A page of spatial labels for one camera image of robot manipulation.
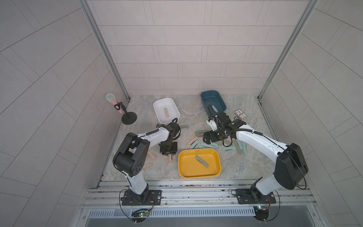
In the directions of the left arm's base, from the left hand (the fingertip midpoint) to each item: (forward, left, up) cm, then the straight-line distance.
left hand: (174, 152), depth 89 cm
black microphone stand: (+25, +35, +3) cm, 43 cm away
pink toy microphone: (+22, +37, +27) cm, 51 cm away
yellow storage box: (-10, -10, +3) cm, 14 cm away
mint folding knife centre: (+4, -13, +4) cm, 14 cm away
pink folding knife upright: (-5, +2, +2) cm, 6 cm away
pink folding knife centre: (+7, -12, +4) cm, 14 cm away
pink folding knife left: (-3, +14, +3) cm, 14 cm away
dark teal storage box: (+46, -30, +4) cm, 55 cm away
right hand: (+5, -21, +12) cm, 25 cm away
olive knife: (-8, -20, +2) cm, 21 cm away
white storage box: (+37, +6, +7) cm, 38 cm away
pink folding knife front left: (-9, +15, +2) cm, 17 cm away
